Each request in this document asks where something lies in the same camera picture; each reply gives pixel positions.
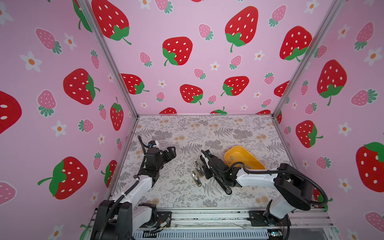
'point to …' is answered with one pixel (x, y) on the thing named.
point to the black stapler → (225, 188)
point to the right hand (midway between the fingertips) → (201, 166)
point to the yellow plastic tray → (239, 154)
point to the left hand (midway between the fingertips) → (170, 149)
